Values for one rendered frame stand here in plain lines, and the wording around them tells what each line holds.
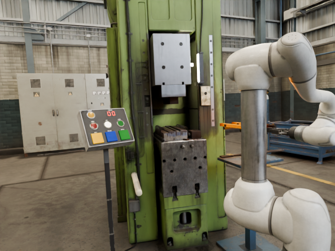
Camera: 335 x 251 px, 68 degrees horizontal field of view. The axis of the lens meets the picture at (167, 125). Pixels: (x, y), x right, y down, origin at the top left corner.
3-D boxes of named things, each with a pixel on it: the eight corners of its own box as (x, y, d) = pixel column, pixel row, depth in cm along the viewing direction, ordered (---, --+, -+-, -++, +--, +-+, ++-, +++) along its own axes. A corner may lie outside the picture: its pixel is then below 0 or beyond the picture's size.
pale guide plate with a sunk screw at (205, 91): (210, 105, 220) (210, 85, 218) (201, 105, 218) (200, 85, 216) (210, 105, 222) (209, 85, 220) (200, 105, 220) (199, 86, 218)
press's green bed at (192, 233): (209, 245, 211) (207, 191, 207) (166, 252, 204) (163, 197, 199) (190, 216, 265) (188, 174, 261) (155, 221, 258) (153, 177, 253)
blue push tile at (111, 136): (117, 140, 173) (115, 130, 176) (107, 142, 169) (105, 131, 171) (116, 141, 175) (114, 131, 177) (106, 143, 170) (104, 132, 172)
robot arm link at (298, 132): (313, 142, 135) (304, 140, 140) (314, 125, 134) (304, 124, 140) (301, 143, 132) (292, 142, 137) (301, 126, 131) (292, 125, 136)
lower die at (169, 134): (187, 139, 205) (187, 129, 204) (163, 141, 201) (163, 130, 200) (175, 133, 246) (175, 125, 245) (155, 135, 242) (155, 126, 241)
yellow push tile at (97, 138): (104, 142, 168) (101, 132, 170) (93, 144, 163) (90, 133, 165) (103, 143, 169) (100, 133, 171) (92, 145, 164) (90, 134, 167)
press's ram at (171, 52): (201, 83, 204) (199, 34, 200) (154, 85, 196) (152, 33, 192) (187, 87, 245) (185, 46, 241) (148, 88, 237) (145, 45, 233)
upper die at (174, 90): (185, 96, 202) (185, 84, 201) (161, 97, 198) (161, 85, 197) (174, 97, 243) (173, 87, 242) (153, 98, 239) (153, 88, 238)
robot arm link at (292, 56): (320, 58, 95) (282, 62, 104) (312, 19, 84) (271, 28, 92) (315, 84, 90) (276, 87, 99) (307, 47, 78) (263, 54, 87)
